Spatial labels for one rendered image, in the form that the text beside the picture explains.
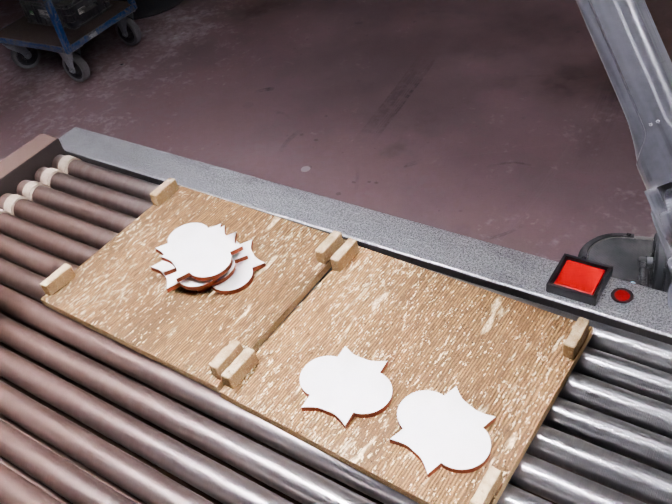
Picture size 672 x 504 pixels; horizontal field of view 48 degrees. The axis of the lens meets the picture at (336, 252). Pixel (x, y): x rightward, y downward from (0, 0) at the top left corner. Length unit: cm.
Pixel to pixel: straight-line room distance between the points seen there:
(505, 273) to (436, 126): 208
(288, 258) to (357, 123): 213
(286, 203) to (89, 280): 38
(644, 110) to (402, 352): 51
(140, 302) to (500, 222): 170
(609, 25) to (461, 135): 246
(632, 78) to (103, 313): 89
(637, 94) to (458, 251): 59
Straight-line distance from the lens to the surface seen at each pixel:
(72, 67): 431
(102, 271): 138
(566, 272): 120
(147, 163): 165
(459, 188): 290
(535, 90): 346
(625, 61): 75
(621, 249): 229
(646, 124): 74
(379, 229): 132
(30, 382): 128
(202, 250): 126
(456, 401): 102
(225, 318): 120
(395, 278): 119
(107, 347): 126
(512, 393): 104
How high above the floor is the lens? 176
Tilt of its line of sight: 41 degrees down
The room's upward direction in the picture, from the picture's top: 12 degrees counter-clockwise
